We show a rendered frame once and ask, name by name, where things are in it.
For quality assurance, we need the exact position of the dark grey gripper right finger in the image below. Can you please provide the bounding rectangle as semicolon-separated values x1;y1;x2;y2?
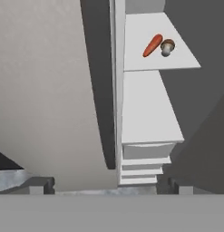
167;176;213;196

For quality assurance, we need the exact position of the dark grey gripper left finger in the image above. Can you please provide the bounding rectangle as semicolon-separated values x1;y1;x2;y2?
2;176;56;196

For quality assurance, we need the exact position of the white freezer drawer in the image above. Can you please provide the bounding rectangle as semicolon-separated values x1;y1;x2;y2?
122;142;177;161

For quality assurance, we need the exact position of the grey fridge freezer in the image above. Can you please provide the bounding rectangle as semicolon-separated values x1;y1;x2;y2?
108;0;224;195

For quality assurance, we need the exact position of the white freezer shelf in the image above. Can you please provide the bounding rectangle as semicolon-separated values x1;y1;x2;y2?
121;70;186;145
123;12;202;73

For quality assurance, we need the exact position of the pale grey freezer door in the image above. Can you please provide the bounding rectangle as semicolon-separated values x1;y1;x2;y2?
0;0;119;192

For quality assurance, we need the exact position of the brown capped mushroom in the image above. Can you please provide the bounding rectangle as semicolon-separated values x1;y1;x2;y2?
160;38;177;58

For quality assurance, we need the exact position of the orange carrot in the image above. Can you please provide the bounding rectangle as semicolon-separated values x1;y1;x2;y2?
141;33;164;59

